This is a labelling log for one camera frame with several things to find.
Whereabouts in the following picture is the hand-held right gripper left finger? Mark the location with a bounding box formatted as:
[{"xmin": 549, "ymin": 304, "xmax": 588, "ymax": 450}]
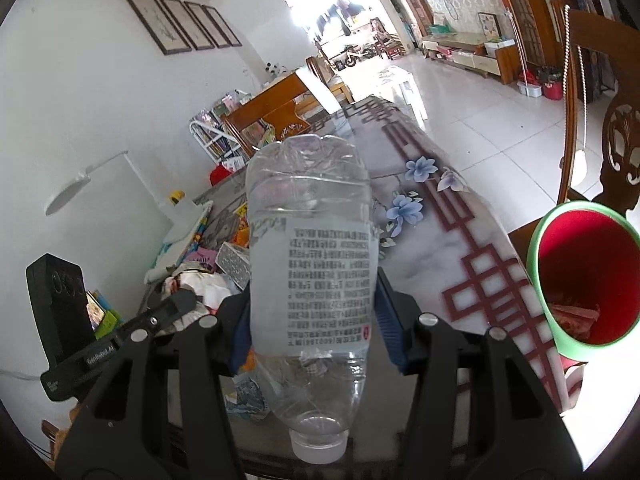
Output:
[{"xmin": 52, "ymin": 287, "xmax": 256, "ymax": 480}]

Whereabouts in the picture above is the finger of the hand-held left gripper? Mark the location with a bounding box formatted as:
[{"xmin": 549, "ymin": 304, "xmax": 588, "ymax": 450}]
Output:
[{"xmin": 120, "ymin": 289, "xmax": 198, "ymax": 335}]

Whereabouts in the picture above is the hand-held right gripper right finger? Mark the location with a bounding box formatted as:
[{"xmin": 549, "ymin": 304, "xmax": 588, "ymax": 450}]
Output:
[{"xmin": 372, "ymin": 266, "xmax": 586, "ymax": 480}]

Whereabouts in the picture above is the clear plastic bottle white cap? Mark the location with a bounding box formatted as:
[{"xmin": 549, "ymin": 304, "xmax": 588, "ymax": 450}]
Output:
[{"xmin": 245, "ymin": 133, "xmax": 383, "ymax": 465}]

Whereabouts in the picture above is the red bin green rim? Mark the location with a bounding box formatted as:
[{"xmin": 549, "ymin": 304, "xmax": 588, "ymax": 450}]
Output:
[{"xmin": 526, "ymin": 201, "xmax": 640, "ymax": 363}]

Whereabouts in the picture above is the crumpled white wrapper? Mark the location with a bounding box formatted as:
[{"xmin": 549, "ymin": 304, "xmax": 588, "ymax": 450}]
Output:
[{"xmin": 170, "ymin": 270, "xmax": 241, "ymax": 321}]

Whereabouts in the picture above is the green snack packet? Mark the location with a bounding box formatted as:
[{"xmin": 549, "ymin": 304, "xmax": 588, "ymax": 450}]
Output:
[{"xmin": 86, "ymin": 289, "xmax": 123, "ymax": 340}]

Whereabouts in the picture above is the pink paper packet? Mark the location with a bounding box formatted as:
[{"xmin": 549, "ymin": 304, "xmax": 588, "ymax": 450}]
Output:
[{"xmin": 192, "ymin": 246, "xmax": 221, "ymax": 273}]

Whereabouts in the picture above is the blue grey paper wrapper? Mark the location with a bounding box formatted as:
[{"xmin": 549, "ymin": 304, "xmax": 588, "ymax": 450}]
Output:
[{"xmin": 225, "ymin": 347, "xmax": 271, "ymax": 422}]

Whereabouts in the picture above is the blue white booklet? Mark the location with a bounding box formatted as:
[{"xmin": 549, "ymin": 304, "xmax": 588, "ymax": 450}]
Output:
[{"xmin": 150, "ymin": 205, "xmax": 216, "ymax": 281}]

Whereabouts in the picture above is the grey patterned small box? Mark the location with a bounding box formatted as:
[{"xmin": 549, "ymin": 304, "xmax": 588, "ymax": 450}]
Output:
[{"xmin": 215, "ymin": 241, "xmax": 251, "ymax": 291}]

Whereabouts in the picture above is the white bottle yellow cap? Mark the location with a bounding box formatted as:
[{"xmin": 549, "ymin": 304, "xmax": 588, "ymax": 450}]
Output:
[{"xmin": 160, "ymin": 189, "xmax": 213, "ymax": 233}]

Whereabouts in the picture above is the white desk lamp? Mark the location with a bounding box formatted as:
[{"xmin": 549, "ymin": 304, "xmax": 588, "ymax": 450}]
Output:
[{"xmin": 44, "ymin": 151, "xmax": 173, "ymax": 226}]

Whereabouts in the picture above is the white book rack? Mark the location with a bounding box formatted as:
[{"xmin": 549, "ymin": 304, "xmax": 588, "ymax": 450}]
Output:
[{"xmin": 189, "ymin": 91, "xmax": 261, "ymax": 166}]

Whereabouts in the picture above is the crumpled red wrapper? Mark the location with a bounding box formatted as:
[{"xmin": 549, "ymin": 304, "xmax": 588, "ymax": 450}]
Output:
[{"xmin": 550, "ymin": 302, "xmax": 601, "ymax": 343}]

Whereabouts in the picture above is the plain wooden chair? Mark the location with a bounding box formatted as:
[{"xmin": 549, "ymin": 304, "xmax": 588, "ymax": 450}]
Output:
[{"xmin": 220, "ymin": 72, "xmax": 351, "ymax": 161}]

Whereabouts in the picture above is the white low table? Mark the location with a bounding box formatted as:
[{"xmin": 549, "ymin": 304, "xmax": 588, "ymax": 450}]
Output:
[{"xmin": 372, "ymin": 65, "xmax": 428, "ymax": 121}]

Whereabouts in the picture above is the child balance bike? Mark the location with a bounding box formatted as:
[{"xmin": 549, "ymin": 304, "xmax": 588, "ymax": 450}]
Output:
[{"xmin": 332, "ymin": 45, "xmax": 378, "ymax": 68}]

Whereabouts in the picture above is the wooden television cabinet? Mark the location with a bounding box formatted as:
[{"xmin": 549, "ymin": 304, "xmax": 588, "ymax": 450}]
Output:
[{"xmin": 422, "ymin": 32, "xmax": 518, "ymax": 86}]

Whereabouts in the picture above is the carved wooden chair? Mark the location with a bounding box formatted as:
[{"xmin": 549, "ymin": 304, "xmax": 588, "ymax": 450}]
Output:
[{"xmin": 507, "ymin": 0, "xmax": 640, "ymax": 401}]

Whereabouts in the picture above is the white mop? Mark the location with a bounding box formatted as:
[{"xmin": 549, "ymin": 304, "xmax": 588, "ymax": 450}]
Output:
[{"xmin": 506, "ymin": 9, "xmax": 530, "ymax": 86}]

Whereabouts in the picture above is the dark framed wall picture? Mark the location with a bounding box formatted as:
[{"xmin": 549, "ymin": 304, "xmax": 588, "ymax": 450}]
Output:
[
  {"xmin": 202, "ymin": 6, "xmax": 243, "ymax": 48},
  {"xmin": 158, "ymin": 0, "xmax": 216, "ymax": 51},
  {"xmin": 123, "ymin": 0, "xmax": 193, "ymax": 56},
  {"xmin": 184, "ymin": 1, "xmax": 232, "ymax": 49}
]

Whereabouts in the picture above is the white beaded cord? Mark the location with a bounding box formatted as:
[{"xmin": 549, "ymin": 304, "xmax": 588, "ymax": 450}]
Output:
[{"xmin": 559, "ymin": 4, "xmax": 590, "ymax": 186}]

